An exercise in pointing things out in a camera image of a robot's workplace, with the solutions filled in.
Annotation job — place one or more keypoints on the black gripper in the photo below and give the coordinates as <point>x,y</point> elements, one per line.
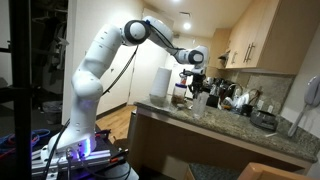
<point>198,81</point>

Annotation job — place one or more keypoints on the colourless plastic cup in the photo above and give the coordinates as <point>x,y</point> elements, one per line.
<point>200,106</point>

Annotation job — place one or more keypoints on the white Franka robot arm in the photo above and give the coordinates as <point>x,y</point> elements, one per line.
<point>86,86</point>

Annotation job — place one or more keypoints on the black coffee maker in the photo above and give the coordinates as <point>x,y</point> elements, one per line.
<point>214,96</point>

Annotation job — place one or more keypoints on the clear jar with blue lid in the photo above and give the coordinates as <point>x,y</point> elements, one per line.
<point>179,94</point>

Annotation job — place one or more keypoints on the bottle with red label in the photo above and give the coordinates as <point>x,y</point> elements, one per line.
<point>183,79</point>

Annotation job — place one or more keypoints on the small white bowl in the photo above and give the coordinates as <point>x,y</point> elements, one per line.
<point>180,106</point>

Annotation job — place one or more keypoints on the metal kitchen faucet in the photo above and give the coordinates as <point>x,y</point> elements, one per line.
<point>234,90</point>

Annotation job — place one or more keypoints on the white paper towel roll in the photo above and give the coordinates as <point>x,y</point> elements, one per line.
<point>160,81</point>

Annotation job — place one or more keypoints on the black mug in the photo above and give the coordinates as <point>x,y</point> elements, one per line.
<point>247,110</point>

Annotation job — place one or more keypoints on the white door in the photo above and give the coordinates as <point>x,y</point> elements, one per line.
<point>143,76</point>

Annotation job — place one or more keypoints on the round ceiling light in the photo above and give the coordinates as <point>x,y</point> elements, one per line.
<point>187,25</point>

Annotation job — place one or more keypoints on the white utensil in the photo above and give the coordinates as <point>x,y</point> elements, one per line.
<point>271,135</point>

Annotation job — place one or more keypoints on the wooden chair with grey cushion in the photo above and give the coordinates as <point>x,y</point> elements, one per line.
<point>253,171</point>

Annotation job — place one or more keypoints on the black robot mounting cart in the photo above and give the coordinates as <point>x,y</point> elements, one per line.
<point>100,163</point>

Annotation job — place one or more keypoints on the grey waste bin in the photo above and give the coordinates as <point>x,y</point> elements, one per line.
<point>52,112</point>

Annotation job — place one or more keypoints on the small wooden wall cabinet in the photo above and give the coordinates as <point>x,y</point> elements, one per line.
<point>218,48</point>

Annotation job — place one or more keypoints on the white wall outlet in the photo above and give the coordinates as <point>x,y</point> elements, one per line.
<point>270,108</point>
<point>260,104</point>

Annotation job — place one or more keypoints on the large wooden wall cabinet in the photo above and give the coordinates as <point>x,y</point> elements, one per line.
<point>276,36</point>

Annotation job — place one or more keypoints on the grey wall phone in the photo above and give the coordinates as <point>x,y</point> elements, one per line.
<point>311,95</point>

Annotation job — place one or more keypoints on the black camera stand pole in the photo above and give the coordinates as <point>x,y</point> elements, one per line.
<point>20,90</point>

